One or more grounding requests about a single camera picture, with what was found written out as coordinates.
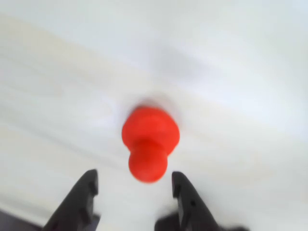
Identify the red rubber duck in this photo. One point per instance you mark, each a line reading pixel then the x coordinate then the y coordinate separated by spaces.
pixel 149 134

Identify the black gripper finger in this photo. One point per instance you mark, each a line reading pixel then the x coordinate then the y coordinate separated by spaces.
pixel 74 207
pixel 192 211

